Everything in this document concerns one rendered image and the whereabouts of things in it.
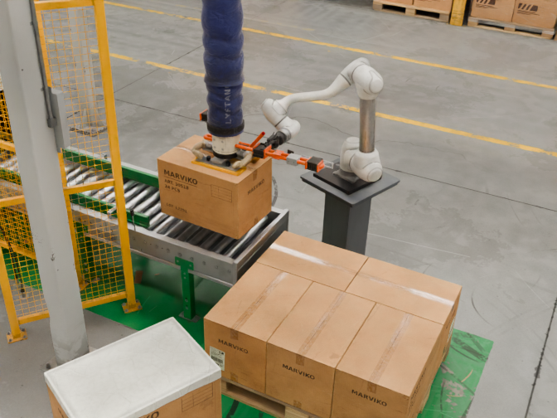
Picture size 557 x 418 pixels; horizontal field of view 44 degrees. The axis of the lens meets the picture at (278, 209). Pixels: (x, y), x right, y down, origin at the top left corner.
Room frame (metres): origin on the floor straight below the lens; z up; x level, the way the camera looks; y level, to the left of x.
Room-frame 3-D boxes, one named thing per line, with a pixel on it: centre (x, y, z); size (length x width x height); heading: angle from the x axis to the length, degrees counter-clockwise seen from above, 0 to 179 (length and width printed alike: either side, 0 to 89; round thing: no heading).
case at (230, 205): (3.85, 0.41, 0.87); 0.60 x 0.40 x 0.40; 61
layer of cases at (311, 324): (3.13, -0.36, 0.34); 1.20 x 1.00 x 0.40; 64
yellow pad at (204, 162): (3.73, 0.37, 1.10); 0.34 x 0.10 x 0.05; 63
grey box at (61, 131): (3.21, 1.17, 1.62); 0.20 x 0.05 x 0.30; 64
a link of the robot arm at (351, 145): (4.21, -0.49, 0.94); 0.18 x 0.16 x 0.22; 24
